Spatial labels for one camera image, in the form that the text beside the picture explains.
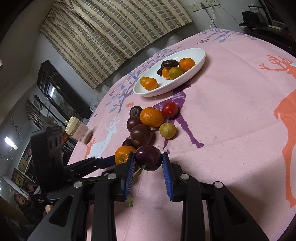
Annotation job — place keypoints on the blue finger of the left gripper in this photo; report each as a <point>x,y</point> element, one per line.
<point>102,163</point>

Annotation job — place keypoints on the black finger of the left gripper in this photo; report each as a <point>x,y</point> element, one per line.
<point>82,168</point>

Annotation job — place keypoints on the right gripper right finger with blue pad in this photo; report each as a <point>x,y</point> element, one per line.
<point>209,210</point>

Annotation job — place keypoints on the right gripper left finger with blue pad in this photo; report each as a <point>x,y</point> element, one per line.
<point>98,191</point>

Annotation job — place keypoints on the small dark purple fruit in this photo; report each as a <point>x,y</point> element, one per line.
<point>128,142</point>

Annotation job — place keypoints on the large dark purple tomato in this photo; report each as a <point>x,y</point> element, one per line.
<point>141,135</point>

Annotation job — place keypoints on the dark cherry with stem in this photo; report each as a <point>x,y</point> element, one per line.
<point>147,157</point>

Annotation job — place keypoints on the dark wrinkled fruit top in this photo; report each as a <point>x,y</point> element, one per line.
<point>135,111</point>

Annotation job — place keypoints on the dark wrinkled fruit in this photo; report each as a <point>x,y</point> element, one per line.
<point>159,72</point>
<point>170,63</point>
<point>135,111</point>

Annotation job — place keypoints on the large orange mandarin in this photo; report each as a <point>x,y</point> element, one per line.
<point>152,117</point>

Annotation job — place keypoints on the yellow-green longan fruit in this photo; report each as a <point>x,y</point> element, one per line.
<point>167,130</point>

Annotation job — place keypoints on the red cherry tomato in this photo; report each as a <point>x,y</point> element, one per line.
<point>170,109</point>

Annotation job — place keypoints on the small orange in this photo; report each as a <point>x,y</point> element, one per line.
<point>150,84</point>
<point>143,80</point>

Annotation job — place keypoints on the orange mandarin back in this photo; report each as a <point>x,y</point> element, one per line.
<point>165,73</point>

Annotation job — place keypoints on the green-orange mandarin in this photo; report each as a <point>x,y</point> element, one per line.
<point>175,72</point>

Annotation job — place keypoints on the plastic jar with cream lid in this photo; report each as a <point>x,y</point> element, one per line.
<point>78,130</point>

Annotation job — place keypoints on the dark framed picture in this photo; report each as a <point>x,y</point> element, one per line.
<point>60,94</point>

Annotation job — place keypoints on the pink deer-print tablecloth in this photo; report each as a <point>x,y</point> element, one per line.
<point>236,123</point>

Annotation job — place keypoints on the white oval plate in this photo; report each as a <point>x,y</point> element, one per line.
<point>197,54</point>

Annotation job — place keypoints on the checkered beige curtain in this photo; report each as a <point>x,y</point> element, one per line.
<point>96,37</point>

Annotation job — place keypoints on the black hat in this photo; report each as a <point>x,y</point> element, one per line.
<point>251,20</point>

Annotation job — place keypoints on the wall power strip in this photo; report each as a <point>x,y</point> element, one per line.
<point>199,5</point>

